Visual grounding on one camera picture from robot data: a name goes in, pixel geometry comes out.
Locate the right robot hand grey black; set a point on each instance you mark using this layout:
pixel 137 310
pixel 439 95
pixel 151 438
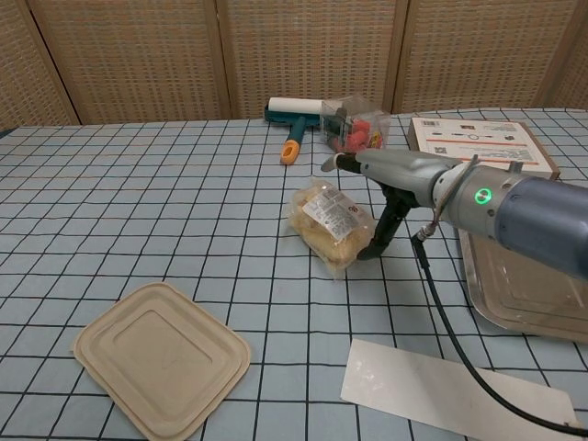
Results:
pixel 399 170

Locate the bagged bread snack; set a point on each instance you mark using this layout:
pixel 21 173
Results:
pixel 328 225

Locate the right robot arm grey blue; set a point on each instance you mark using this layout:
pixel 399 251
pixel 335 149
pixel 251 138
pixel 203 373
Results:
pixel 528 211

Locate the stainless steel tray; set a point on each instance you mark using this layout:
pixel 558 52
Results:
pixel 519 294

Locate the white rectangular card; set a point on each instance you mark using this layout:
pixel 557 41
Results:
pixel 404 386

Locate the clear plastic box red items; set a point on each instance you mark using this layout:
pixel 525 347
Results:
pixel 356 124

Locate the white cardboard product box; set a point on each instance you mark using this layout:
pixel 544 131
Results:
pixel 464 138

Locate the woven rattan screen panel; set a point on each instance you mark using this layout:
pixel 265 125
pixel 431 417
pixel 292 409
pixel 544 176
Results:
pixel 312 50
pixel 138 59
pixel 572 78
pixel 23 78
pixel 482 55

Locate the blue checked tablecloth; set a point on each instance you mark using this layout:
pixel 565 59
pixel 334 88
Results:
pixel 184 220

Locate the beige pulp container lid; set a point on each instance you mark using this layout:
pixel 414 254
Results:
pixel 161 358

